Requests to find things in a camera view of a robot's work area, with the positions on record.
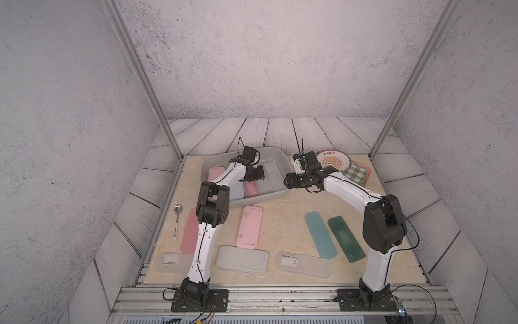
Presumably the aluminium front rail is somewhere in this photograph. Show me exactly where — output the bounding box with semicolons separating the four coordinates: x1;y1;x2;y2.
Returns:
107;283;465;323

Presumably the light blue pencil case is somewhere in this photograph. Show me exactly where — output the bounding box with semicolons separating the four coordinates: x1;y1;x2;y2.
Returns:
229;181;245;201

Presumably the clear case with label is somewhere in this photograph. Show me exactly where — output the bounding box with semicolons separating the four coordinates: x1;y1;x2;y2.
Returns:
276;251;332;279

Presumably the pink serving tray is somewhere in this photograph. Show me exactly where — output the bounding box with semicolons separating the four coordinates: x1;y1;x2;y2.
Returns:
321;155;371;186

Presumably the green checkered cloth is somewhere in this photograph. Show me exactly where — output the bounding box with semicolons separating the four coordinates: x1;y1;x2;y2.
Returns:
342;161;371;187

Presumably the dark green pencil case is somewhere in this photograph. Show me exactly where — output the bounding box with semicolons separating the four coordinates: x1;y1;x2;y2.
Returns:
327;216;366;263

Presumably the aluminium frame post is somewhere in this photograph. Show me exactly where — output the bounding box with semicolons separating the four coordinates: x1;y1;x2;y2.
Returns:
368;0;460;161
101;0;183;160

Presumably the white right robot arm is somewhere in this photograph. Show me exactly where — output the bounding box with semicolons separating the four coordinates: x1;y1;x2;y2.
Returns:
283;167;407;308

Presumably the translucent pink pencil case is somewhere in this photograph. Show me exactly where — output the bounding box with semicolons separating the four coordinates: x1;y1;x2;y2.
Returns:
244;181;259;198

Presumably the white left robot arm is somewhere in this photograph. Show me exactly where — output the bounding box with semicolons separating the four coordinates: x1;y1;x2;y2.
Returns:
179;151;264;308

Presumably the orange patterned plate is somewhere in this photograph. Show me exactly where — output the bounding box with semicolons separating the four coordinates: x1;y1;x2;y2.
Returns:
316;150;352;172

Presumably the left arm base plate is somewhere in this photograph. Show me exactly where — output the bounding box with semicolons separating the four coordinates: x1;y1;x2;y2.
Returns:
171;289;229;313

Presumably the aluminium frame post right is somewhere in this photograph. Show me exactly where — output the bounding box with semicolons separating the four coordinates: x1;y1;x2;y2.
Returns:
368;0;460;161

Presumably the grey flat pencil case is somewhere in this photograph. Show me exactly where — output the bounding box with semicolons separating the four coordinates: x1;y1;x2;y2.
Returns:
216;246;268;275

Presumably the teal pencil case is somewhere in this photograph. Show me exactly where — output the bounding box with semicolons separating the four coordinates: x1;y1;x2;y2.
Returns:
305;212;338;260

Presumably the grey plastic storage box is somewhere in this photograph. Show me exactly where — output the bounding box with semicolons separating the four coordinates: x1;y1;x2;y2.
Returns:
200;147;291;208

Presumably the aluminium frame post left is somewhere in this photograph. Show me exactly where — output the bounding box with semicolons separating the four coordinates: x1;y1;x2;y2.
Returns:
101;0;183;160

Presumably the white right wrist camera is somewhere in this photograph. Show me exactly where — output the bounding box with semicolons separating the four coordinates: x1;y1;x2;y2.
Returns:
291;151;322;175

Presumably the dark pink flat case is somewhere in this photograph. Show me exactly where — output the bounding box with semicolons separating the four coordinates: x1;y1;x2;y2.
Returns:
180;208;199;255

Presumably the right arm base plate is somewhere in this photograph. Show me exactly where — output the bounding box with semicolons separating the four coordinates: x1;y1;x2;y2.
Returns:
333;289;399;312

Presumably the clear case far left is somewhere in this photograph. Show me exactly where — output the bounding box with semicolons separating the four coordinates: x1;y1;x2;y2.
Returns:
152;252;194;275

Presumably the pale pink pencil case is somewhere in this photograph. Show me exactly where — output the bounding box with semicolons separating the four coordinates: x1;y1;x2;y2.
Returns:
236;205;263;249

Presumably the silver spoon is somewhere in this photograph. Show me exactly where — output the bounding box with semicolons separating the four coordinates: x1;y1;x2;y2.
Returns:
173;204;183;240

